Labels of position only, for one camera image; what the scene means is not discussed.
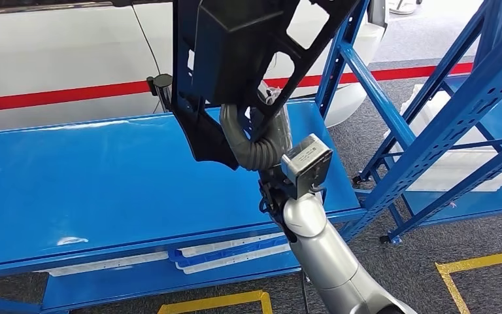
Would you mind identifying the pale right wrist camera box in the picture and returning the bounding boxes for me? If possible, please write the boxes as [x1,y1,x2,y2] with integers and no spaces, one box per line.
[280,133,334,201]

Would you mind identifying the blue metal shelf rack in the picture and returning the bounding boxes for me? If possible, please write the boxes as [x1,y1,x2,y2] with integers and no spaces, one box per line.
[0,0,502,314]
[352,0,502,246]

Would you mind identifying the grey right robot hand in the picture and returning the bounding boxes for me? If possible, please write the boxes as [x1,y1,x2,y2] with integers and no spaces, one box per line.
[220,82,294,146]

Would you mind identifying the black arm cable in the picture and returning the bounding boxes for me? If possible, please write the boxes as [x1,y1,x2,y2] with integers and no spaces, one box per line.
[301,269,311,314]

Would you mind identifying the blue plastic storage bin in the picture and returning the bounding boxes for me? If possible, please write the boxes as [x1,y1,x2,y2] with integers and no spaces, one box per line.
[167,235,293,270]

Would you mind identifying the white car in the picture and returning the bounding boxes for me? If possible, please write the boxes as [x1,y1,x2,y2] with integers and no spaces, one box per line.
[0,0,392,133]

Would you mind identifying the chrome stanchion post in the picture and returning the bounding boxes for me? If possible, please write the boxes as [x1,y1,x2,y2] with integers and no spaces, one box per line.
[146,73,175,114]

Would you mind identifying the black plastic plate frame part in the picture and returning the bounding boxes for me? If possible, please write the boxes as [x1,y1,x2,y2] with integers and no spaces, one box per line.
[171,0,363,171]

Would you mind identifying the white plastic storage bin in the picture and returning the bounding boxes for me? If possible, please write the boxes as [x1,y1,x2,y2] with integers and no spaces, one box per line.
[382,83,502,194]
[176,232,288,257]
[34,250,171,278]
[176,243,293,275]

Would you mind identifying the red barrier belt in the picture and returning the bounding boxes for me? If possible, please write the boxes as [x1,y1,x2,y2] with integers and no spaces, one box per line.
[263,62,475,90]
[0,80,153,114]

